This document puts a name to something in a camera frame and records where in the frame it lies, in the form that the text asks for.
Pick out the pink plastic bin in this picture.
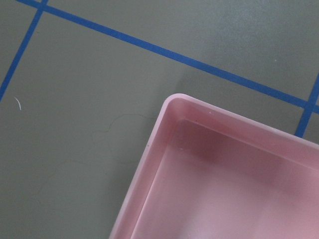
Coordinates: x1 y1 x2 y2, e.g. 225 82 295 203
110 94 319 239

